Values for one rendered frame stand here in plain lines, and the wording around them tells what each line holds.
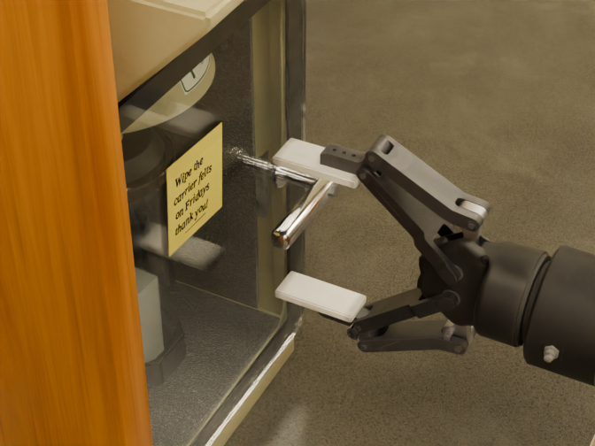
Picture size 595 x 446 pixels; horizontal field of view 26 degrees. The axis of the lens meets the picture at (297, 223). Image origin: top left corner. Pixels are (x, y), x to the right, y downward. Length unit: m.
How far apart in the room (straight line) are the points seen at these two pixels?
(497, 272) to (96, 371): 0.32
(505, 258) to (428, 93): 0.74
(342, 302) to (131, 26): 0.41
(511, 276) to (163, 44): 0.35
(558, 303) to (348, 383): 0.38
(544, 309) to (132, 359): 0.31
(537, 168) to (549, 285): 0.63
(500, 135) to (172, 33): 0.95
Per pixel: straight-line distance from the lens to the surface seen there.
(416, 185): 0.93
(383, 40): 1.78
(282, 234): 1.01
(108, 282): 0.71
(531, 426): 1.24
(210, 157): 0.96
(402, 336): 1.04
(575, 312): 0.92
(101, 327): 0.74
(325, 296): 1.06
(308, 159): 0.97
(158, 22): 0.70
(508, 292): 0.94
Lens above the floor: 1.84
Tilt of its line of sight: 39 degrees down
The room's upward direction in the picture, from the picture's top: straight up
